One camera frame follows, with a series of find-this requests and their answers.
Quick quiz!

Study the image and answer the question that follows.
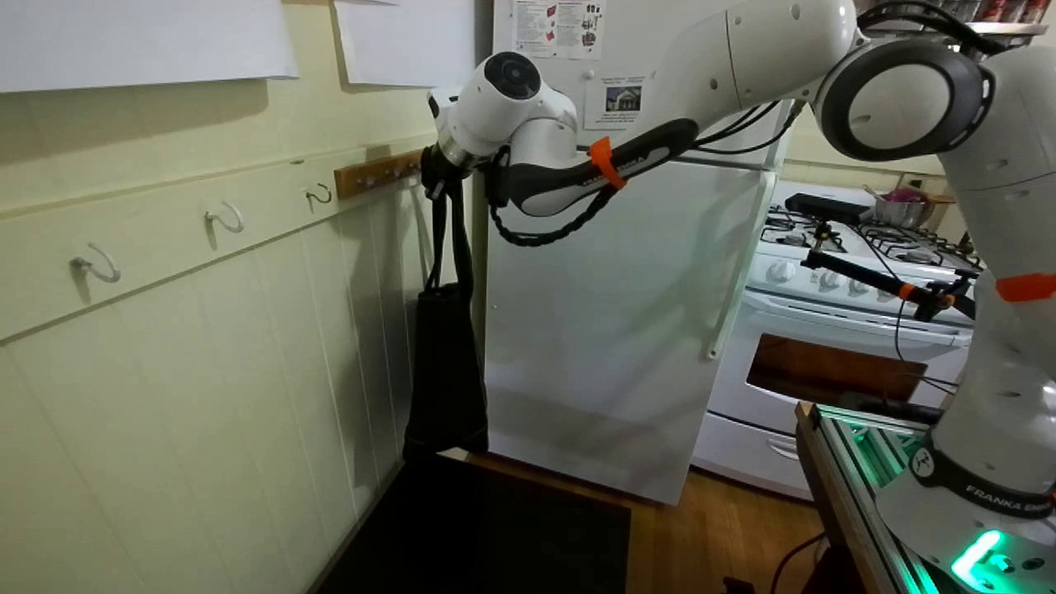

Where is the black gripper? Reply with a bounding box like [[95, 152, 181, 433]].
[[419, 141, 478, 205]]

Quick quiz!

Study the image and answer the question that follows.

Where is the black tote bag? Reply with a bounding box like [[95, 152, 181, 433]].
[[399, 163, 492, 464]]

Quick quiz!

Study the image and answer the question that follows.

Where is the orange tape strip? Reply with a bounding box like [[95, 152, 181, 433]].
[[994, 270, 1056, 306], [583, 136, 626, 192]]

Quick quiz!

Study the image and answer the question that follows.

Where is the printed sheet with pictures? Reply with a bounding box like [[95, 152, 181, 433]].
[[511, 0, 609, 63]]

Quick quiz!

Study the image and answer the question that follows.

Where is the small photo magnet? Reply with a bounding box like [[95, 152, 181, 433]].
[[596, 75, 649, 120]]

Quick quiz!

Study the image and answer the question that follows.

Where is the black square side table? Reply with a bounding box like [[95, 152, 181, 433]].
[[311, 445, 638, 594]]

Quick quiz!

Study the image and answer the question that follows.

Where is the white gas stove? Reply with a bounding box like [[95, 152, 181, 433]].
[[690, 177, 982, 510]]

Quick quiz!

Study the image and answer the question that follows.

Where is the aluminium robot cart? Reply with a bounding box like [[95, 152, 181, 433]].
[[792, 398, 1056, 594]]

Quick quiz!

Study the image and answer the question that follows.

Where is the wooden peg rail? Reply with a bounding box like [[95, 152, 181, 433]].
[[331, 144, 429, 205]]

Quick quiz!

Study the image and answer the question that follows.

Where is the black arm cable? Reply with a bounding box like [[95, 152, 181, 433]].
[[480, 95, 797, 252]]

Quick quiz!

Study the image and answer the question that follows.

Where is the wire wall hook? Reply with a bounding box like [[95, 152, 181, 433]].
[[202, 197, 246, 240], [66, 240, 124, 294], [299, 177, 335, 214]]

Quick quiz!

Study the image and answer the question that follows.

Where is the small white wall paper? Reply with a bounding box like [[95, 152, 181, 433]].
[[331, 0, 478, 94]]

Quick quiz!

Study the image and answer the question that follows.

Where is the large white wall paper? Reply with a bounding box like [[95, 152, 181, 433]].
[[0, 0, 299, 100]]

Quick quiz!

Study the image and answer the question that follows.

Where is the black stereo camera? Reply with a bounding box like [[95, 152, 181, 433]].
[[783, 192, 880, 229]]

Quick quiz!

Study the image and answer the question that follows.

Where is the black camera stand rod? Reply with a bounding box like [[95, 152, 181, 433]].
[[797, 243, 979, 328]]

